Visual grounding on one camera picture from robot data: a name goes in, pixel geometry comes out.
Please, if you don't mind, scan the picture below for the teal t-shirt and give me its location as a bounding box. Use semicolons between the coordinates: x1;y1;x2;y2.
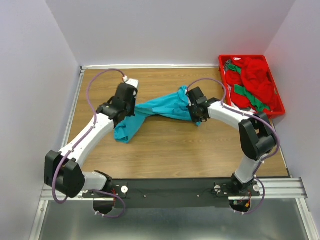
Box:
113;85;192;144

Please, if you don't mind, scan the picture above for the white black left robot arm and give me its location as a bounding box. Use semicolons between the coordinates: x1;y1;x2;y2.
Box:
44;78;139;198

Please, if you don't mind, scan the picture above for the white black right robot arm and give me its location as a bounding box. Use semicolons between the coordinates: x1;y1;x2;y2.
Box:
186;87;279;196

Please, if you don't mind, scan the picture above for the green t-shirt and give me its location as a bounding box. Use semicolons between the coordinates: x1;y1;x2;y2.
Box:
224;63;270;112

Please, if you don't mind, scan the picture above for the grey garment in bin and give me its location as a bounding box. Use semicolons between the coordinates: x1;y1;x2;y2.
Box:
223;59;235;72

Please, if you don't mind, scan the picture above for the red plastic bin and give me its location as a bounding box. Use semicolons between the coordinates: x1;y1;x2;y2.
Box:
218;55;286;119

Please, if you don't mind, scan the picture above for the red t-shirt pile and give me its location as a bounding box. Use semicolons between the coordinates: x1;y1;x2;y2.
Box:
231;57;277;113

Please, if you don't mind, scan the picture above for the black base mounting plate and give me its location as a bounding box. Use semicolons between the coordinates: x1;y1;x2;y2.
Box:
81;177;261;210

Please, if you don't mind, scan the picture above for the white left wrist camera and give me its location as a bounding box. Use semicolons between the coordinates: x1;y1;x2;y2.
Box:
122;75;139;96

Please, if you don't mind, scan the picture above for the aluminium frame rail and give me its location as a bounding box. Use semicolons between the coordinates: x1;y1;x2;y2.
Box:
40;67;320;240

